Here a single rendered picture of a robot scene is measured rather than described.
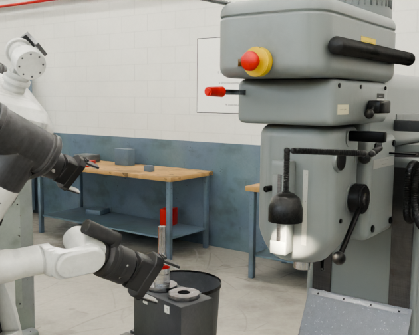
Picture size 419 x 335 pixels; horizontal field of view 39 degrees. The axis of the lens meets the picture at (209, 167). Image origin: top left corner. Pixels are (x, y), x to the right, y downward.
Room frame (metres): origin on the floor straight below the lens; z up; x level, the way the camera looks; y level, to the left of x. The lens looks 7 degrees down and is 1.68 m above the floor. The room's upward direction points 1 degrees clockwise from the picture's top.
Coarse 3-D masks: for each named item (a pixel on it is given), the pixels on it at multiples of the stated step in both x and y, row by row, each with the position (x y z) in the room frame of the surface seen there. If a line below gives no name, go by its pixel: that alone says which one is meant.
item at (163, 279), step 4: (160, 272) 1.67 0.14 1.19; (164, 272) 1.67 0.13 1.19; (168, 272) 1.68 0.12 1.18; (160, 276) 1.66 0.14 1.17; (164, 276) 1.67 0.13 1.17; (168, 276) 1.68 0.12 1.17; (156, 280) 1.67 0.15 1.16; (160, 280) 1.66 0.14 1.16; (164, 280) 1.67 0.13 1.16; (168, 280) 1.68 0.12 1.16; (156, 284) 1.67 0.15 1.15; (160, 284) 1.66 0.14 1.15; (164, 284) 1.67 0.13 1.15; (168, 284) 1.68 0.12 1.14
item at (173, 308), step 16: (160, 288) 1.65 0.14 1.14; (176, 288) 1.65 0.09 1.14; (192, 288) 1.65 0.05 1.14; (144, 304) 1.65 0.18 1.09; (160, 304) 1.60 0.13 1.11; (176, 304) 1.55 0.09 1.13; (192, 304) 1.56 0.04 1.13; (208, 304) 1.60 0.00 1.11; (144, 320) 1.65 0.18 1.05; (160, 320) 1.60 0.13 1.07; (176, 320) 1.54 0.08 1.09; (192, 320) 1.56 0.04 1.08; (208, 320) 1.60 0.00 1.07
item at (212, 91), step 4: (208, 88) 1.24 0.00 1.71; (212, 88) 1.25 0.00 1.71; (216, 88) 1.26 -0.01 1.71; (220, 88) 1.27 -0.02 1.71; (224, 88) 1.28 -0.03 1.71; (204, 92) 1.25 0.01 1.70; (208, 92) 1.24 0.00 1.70; (212, 92) 1.24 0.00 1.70; (216, 92) 1.25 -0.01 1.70; (220, 92) 1.27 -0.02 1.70; (224, 92) 1.28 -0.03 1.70; (228, 92) 1.30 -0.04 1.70; (232, 92) 1.31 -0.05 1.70; (236, 92) 1.32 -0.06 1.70; (240, 92) 1.34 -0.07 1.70; (244, 92) 1.35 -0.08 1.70; (216, 96) 1.27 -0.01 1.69; (220, 96) 1.28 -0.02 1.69
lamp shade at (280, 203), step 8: (280, 192) 1.23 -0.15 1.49; (288, 192) 1.21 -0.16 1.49; (272, 200) 1.21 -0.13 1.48; (280, 200) 1.20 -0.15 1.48; (288, 200) 1.19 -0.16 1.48; (296, 200) 1.20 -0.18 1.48; (272, 208) 1.20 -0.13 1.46; (280, 208) 1.19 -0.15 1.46; (288, 208) 1.19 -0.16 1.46; (296, 208) 1.19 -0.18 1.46; (272, 216) 1.20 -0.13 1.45; (280, 216) 1.19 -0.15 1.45; (288, 216) 1.19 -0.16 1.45; (296, 216) 1.19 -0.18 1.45; (288, 224) 1.19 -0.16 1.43
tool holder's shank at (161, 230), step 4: (160, 228) 1.68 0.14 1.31; (164, 228) 1.68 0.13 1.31; (160, 232) 1.68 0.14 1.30; (164, 232) 1.68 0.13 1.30; (160, 236) 1.68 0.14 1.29; (164, 236) 1.68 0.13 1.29; (160, 240) 1.68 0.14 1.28; (164, 240) 1.68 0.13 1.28; (160, 244) 1.68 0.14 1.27; (164, 244) 1.68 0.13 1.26; (160, 248) 1.68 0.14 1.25; (164, 248) 1.68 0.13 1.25; (160, 252) 1.68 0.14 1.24; (164, 252) 1.68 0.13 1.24; (164, 264) 1.68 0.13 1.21
